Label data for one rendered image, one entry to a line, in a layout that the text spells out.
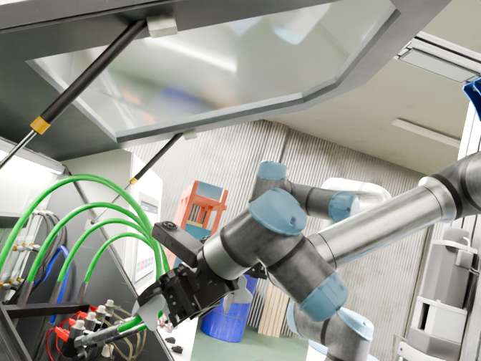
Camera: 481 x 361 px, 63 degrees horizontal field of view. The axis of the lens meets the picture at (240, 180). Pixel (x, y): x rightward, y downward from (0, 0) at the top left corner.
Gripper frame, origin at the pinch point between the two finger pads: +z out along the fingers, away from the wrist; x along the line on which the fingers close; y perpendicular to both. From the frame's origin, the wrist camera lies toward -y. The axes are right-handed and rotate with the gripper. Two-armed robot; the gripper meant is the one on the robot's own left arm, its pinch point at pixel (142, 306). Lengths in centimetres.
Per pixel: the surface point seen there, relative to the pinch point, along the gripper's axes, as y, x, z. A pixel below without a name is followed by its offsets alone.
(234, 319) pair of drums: -32, 396, 286
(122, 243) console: -29, 29, 30
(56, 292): -19.0, 6.3, 32.6
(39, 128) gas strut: -22.7, -21.0, -18.3
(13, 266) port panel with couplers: -33, 4, 44
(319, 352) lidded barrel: 41, 251, 114
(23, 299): -18.3, -2.5, 31.2
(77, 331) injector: -4.4, -0.3, 19.6
